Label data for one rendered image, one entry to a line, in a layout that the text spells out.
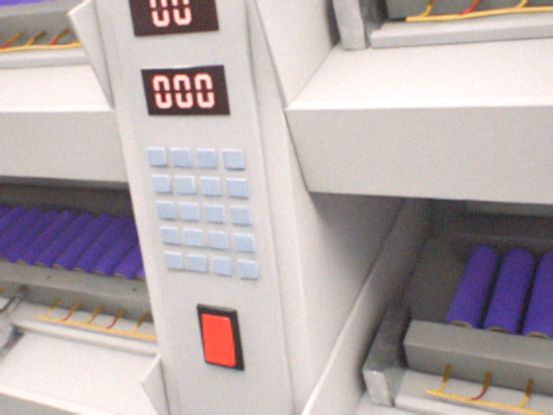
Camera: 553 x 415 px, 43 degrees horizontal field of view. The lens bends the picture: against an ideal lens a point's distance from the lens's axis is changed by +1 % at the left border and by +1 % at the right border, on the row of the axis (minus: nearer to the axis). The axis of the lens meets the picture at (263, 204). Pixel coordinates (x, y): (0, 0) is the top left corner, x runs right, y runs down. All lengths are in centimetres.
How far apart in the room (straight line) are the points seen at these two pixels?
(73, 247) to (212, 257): 25
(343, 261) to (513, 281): 11
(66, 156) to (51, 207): 25
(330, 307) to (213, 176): 9
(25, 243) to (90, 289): 12
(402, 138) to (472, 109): 3
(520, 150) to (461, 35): 6
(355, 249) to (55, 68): 21
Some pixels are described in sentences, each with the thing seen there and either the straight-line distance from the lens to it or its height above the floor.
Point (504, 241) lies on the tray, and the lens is 45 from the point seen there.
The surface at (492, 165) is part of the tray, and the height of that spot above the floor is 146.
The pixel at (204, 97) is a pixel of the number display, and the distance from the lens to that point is 32.
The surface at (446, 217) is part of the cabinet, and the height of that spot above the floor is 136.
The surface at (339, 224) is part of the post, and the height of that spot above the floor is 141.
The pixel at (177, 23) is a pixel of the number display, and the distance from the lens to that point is 32.
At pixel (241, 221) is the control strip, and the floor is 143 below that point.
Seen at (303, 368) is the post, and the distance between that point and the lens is 35.
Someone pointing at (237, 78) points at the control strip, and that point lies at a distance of 31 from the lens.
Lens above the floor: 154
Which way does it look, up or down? 18 degrees down
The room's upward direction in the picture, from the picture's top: 7 degrees counter-clockwise
